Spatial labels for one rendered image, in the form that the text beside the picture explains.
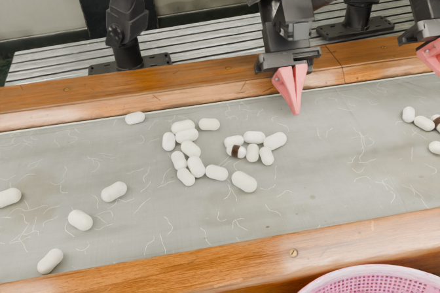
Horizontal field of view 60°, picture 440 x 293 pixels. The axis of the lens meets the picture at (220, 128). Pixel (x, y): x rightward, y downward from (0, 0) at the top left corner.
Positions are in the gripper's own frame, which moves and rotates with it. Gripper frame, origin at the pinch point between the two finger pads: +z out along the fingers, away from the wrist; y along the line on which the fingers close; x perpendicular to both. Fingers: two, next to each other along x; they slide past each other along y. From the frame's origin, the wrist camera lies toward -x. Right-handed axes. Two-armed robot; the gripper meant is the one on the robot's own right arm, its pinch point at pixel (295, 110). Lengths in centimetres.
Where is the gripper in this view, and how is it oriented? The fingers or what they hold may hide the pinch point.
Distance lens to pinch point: 63.1
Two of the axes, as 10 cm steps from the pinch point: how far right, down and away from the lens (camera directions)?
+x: -0.5, 1.8, 9.8
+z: 1.6, 9.7, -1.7
